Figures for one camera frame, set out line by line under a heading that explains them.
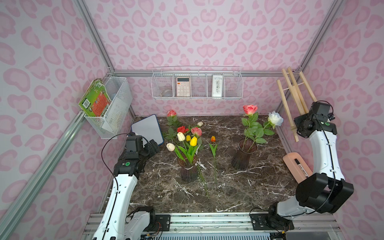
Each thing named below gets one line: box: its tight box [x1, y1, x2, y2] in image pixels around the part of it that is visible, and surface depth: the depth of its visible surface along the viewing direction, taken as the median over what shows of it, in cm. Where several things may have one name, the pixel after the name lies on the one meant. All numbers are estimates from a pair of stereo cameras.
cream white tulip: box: [177, 132, 187, 152], surface depth 74 cm
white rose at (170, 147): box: [166, 143, 176, 152], surface depth 70 cm
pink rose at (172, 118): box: [165, 109, 180, 142], surface depth 119 cm
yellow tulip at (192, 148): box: [187, 136, 198, 164], surface depth 73 cm
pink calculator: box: [176, 77, 191, 97], surface depth 96 cm
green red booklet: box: [78, 78, 112, 117], surface depth 73 cm
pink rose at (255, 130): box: [241, 104, 264, 152], surface depth 78 cm
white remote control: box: [212, 75, 224, 97], surface depth 94 cm
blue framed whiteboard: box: [131, 114, 164, 148], surface depth 117 cm
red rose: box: [176, 125, 189, 134], surface depth 109 cm
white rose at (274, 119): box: [252, 110, 284, 147], surface depth 75 cm
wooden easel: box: [276, 67, 317, 143], surface depth 80 cm
